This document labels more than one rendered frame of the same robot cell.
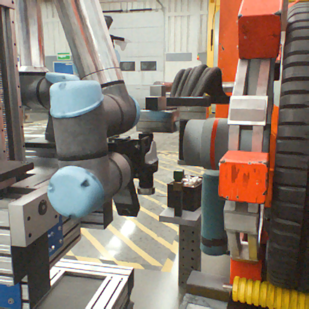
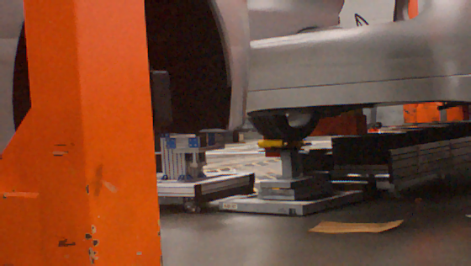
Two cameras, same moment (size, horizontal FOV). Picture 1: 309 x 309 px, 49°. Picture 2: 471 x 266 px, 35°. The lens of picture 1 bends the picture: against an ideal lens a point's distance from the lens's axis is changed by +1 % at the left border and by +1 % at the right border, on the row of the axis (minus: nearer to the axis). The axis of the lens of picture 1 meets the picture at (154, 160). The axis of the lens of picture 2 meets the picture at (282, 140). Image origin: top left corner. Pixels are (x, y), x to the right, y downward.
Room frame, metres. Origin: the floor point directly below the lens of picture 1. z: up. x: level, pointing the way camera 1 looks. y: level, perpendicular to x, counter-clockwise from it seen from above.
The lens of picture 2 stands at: (-4.68, -2.24, 0.83)
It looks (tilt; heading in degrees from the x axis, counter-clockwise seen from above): 3 degrees down; 19
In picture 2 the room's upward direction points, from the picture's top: 4 degrees counter-clockwise
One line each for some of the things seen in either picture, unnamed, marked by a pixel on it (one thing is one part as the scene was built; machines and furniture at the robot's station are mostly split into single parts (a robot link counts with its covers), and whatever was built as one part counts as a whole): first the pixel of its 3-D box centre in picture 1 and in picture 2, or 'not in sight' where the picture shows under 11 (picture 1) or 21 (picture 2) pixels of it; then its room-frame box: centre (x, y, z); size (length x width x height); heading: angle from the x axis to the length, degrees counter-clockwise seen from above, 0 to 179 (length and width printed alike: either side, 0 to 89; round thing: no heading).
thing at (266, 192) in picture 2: not in sight; (295, 189); (0.85, -0.44, 0.13); 0.50 x 0.36 x 0.10; 160
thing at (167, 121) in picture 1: (157, 119); not in sight; (0.77, -0.01, 0.93); 0.09 x 0.05 x 0.05; 70
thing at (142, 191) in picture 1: (145, 161); not in sight; (0.78, 0.02, 0.83); 0.04 x 0.04 x 0.16
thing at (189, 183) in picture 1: (189, 191); not in sight; (1.55, -0.17, 0.51); 0.20 x 0.14 x 0.13; 150
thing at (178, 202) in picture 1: (178, 194); not in sight; (1.38, -0.10, 0.55); 0.03 x 0.03 x 0.21; 70
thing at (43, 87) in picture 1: (62, 92); not in sight; (1.22, 0.33, 0.98); 0.13 x 0.12 x 0.14; 63
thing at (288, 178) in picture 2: not in sight; (290, 166); (0.80, -0.42, 0.32); 0.40 x 0.30 x 0.28; 160
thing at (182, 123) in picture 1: (184, 140); not in sight; (1.10, -0.10, 0.83); 0.04 x 0.04 x 0.16
